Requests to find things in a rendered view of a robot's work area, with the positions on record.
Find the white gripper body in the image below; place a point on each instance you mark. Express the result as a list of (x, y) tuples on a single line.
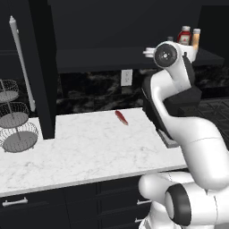
[(192, 52)]

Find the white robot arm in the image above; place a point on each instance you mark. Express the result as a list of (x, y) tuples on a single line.
[(196, 143)]

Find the orange shaker with white cap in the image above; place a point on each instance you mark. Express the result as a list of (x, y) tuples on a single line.
[(196, 38)]

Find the red ketchup bottle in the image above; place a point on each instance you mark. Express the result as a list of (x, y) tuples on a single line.
[(184, 36)]

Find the black cabinet door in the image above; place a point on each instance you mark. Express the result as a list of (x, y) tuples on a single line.
[(44, 74)]

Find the grey capped jar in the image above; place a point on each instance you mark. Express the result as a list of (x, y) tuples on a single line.
[(170, 38)]

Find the black hob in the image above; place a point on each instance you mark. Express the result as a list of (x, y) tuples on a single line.
[(216, 111)]

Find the red sausage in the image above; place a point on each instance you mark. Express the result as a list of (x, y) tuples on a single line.
[(121, 117)]

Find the black drawer front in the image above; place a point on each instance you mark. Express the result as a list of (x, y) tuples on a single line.
[(119, 186), (119, 204), (38, 205), (119, 221)]

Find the white wall outlet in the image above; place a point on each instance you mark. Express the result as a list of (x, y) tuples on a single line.
[(126, 77)]

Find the black open wall cabinet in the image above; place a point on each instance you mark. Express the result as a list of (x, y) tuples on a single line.
[(101, 58)]

